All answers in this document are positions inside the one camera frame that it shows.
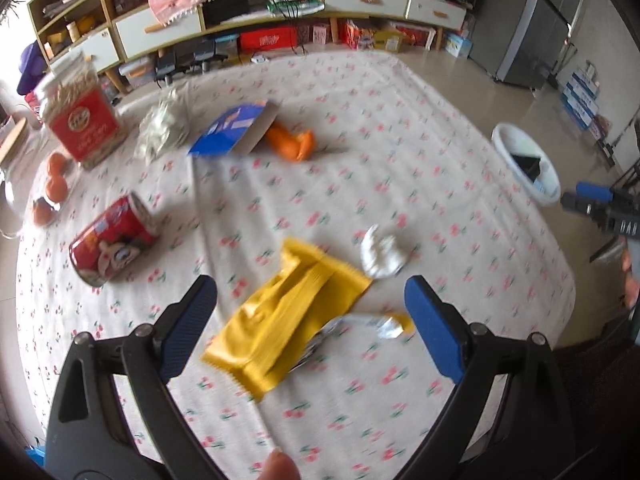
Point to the red drink can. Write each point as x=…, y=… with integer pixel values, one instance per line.
x=115, y=235

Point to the flat red box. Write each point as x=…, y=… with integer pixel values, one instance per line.
x=267, y=40

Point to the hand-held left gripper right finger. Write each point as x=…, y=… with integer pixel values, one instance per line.
x=435, y=330

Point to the tall blue carton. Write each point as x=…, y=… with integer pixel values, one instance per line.
x=225, y=132

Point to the yellow snack wrapper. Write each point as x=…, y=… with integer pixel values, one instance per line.
x=280, y=320

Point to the blue white carton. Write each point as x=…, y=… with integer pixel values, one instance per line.
x=580, y=104
x=586, y=79
x=582, y=91
x=576, y=117

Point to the white tissue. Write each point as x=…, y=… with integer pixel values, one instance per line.
x=382, y=255

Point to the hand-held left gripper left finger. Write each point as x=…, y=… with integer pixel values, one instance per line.
x=187, y=330

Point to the glass pitcher with wooden lid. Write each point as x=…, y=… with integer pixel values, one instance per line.
x=12, y=142

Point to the grey refrigerator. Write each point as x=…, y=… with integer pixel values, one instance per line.
x=535, y=35

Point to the small pink box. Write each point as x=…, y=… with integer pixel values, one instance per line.
x=321, y=33

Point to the person's right hand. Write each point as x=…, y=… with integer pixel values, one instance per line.
x=632, y=280

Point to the orange fruit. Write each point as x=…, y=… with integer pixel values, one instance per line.
x=56, y=188
x=58, y=165

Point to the cherry print tablecloth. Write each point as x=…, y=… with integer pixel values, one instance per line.
x=350, y=170

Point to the yellow foil-lined wrapper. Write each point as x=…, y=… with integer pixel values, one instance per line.
x=380, y=325

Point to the white spotted trash bin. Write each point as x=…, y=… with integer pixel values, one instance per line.
x=500, y=140

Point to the clear jar with red label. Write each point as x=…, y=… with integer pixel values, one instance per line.
x=85, y=125

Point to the blue white small box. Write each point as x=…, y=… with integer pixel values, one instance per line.
x=457, y=45

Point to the person's left hand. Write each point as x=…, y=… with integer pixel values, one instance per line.
x=277, y=467

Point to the dark handheld device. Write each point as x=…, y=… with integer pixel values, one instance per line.
x=167, y=67
x=207, y=52

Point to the colourful cardboard carton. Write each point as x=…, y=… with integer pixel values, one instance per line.
x=370, y=37

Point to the white power adapter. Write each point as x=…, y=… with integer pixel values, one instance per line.
x=258, y=58

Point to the clear storage box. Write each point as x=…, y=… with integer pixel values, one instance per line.
x=137, y=72

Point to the orange peel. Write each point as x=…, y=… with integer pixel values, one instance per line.
x=290, y=142

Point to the translucent plastic bag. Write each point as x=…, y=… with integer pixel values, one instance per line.
x=162, y=127

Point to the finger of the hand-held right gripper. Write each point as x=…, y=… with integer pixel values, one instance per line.
x=582, y=205
x=592, y=192

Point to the red box with white frame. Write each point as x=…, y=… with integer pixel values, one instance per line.
x=417, y=35

